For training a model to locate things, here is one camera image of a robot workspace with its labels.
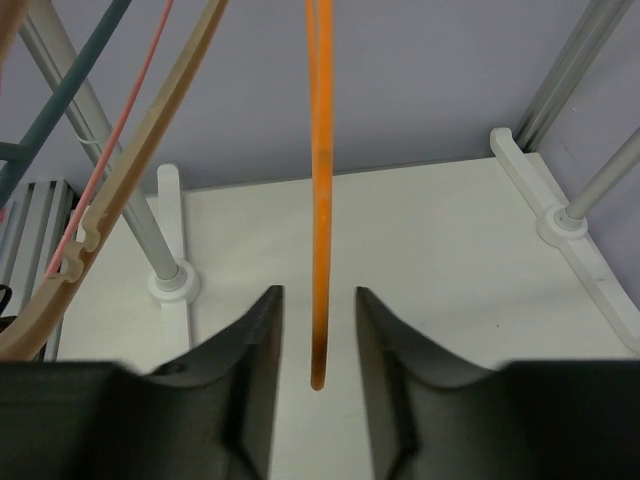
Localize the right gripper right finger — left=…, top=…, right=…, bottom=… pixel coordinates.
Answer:
left=355, top=287, right=639, bottom=479

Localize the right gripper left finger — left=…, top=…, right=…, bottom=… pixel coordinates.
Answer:
left=1, top=285, right=284, bottom=479

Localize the beige hanger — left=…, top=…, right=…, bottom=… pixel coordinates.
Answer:
left=1, top=1, right=227, bottom=361

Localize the pink wire hanger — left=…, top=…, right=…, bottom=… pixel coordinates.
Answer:
left=45, top=0, right=174, bottom=278

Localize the blue hanger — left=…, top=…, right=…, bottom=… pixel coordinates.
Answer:
left=1, top=0, right=131, bottom=207

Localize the orange hanger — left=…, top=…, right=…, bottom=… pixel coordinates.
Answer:
left=305, top=1, right=334, bottom=391

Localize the white metal clothes rack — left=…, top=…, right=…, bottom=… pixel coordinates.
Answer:
left=14, top=0, right=640, bottom=366

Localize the aluminium mounting rail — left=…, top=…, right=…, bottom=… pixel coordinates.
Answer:
left=0, top=178, right=81, bottom=361

